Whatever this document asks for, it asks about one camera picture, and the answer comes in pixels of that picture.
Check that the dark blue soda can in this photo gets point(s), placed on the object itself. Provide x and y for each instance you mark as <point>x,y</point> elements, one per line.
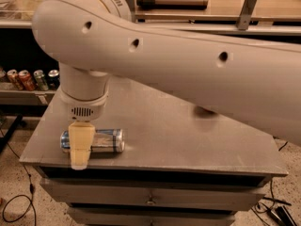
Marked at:
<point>53,78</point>

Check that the upper drawer with knob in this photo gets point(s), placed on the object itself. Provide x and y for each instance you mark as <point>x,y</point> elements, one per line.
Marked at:
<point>228,198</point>

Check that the green silver soda can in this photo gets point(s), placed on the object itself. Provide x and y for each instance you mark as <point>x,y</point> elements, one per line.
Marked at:
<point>41,80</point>

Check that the orange soda can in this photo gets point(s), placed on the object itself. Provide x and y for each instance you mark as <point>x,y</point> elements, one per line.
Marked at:
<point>13,77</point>

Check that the lower drawer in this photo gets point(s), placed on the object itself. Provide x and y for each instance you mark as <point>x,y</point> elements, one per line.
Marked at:
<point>127,217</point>

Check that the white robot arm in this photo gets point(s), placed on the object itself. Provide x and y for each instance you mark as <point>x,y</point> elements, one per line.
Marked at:
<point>255,82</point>

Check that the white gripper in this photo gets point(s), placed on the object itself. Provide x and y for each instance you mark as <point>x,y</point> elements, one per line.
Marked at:
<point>83,109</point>

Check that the black power strip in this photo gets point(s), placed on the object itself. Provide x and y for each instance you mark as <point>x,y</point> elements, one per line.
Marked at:
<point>281,216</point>

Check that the grey drawer cabinet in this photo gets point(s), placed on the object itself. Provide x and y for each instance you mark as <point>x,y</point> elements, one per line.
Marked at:
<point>167,142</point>

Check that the red soda can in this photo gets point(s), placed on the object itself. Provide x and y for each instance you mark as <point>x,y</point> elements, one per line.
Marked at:
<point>27,80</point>

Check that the blue silver redbull can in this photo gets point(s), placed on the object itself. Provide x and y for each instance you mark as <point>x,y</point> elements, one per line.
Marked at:
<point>108,141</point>

